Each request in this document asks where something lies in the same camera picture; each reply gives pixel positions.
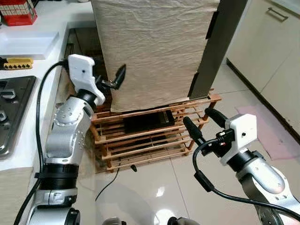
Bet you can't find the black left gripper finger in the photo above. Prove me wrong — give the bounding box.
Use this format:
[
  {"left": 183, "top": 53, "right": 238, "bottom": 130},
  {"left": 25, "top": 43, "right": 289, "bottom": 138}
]
[{"left": 112, "top": 64, "right": 127, "bottom": 90}]

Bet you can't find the beige hob base cabinet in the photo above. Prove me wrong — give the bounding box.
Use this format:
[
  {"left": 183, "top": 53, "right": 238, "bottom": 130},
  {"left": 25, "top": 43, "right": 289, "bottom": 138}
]
[{"left": 0, "top": 166, "right": 36, "bottom": 225}]

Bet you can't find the black flat box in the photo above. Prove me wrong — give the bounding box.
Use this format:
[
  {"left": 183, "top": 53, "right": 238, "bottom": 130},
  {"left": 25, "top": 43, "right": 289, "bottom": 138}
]
[{"left": 123, "top": 110, "right": 175, "bottom": 133}]

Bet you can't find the silver bar cabinet handle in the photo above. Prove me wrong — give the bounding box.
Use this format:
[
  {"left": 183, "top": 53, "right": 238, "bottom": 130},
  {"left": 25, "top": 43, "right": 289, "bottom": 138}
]
[{"left": 267, "top": 7, "right": 289, "bottom": 23}]

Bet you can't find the yellow and black bit holder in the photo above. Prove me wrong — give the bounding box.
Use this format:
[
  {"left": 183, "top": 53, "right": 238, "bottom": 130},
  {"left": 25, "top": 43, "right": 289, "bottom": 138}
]
[{"left": 0, "top": 57, "right": 34, "bottom": 71}]

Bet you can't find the white plastic tray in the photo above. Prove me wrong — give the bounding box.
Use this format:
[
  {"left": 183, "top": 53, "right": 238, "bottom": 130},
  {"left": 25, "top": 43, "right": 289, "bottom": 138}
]
[{"left": 0, "top": 32, "right": 60, "bottom": 60}]

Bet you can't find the red and white box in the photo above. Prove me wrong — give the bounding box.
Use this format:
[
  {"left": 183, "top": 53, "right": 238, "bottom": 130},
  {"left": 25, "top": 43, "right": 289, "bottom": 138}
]
[{"left": 0, "top": 0, "right": 38, "bottom": 26}]

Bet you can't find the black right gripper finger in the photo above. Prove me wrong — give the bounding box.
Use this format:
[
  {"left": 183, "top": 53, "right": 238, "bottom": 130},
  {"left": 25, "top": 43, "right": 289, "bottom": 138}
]
[
  {"left": 205, "top": 108, "right": 229, "bottom": 129},
  {"left": 183, "top": 117, "right": 206, "bottom": 147}
]

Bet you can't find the grey left robot leg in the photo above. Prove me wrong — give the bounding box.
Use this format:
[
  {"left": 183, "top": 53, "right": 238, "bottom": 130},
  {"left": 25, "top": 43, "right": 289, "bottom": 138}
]
[{"left": 101, "top": 217, "right": 122, "bottom": 225}]

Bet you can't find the dark gas hob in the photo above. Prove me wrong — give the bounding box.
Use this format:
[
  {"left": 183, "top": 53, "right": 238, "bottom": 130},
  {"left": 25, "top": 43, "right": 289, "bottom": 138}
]
[{"left": 0, "top": 76, "right": 37, "bottom": 160}]

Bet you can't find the cream kitchen cabinet run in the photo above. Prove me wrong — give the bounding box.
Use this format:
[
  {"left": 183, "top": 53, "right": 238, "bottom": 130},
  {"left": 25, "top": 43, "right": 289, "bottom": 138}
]
[{"left": 226, "top": 0, "right": 300, "bottom": 136}]

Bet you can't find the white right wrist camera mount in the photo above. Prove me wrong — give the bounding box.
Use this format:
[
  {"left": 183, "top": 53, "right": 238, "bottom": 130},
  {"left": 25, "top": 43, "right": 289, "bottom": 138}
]
[{"left": 220, "top": 113, "right": 257, "bottom": 165}]

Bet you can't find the wooden slatted rack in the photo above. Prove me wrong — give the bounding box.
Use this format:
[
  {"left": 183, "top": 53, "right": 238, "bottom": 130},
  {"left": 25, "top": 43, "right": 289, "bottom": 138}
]
[{"left": 89, "top": 93, "right": 222, "bottom": 174}]

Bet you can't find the grey robot leg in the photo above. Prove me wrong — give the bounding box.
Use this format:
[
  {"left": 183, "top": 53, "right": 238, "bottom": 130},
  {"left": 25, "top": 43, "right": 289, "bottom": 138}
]
[
  {"left": 166, "top": 216, "right": 202, "bottom": 225},
  {"left": 101, "top": 217, "right": 122, "bottom": 225}
]

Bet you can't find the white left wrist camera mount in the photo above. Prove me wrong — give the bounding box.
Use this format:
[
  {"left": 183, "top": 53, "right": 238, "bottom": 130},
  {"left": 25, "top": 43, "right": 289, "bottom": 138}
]
[{"left": 68, "top": 54, "right": 106, "bottom": 106}]

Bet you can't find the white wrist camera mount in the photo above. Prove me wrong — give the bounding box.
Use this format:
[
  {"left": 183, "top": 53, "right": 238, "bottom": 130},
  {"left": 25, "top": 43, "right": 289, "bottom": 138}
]
[
  {"left": 68, "top": 54, "right": 106, "bottom": 106},
  {"left": 220, "top": 113, "right": 257, "bottom": 165}
]

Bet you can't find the grey right robot leg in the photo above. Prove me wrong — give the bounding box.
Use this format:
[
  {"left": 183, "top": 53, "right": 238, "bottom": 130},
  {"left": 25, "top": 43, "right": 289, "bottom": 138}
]
[{"left": 166, "top": 216, "right": 202, "bottom": 225}]

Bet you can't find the beige cloth fridge cover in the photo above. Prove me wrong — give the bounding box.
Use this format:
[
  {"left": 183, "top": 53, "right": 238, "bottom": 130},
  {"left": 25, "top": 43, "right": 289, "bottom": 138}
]
[{"left": 90, "top": 0, "right": 221, "bottom": 113}]

